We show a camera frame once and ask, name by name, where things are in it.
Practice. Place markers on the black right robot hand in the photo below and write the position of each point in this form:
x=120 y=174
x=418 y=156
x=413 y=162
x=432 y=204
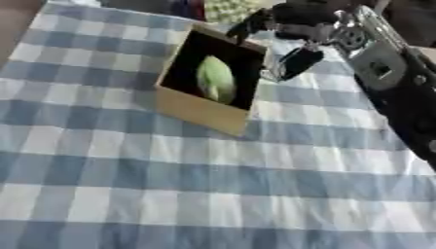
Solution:
x=298 y=16

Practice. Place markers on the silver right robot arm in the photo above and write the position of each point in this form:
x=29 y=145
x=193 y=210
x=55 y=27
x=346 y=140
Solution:
x=392 y=78

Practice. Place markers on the tan cardboard box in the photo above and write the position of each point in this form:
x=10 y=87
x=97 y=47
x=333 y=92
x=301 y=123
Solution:
x=196 y=112

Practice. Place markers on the green toy vegetable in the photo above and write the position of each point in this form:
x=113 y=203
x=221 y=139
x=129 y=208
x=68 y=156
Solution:
x=216 y=80

